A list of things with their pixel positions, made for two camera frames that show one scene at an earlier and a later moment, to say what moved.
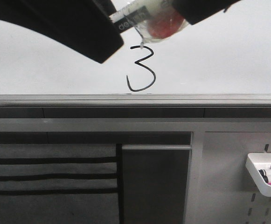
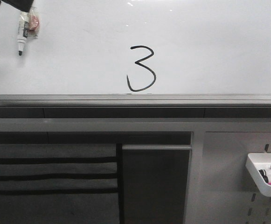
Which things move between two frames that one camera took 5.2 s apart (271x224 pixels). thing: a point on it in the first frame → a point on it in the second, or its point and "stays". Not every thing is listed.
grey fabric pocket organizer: [52, 183] stays
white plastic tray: [267, 170] stays
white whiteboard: [235, 59] stays
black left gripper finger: [84, 25] → [24, 5]
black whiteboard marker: [130, 16] → [23, 22]
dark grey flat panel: [155, 183] stays
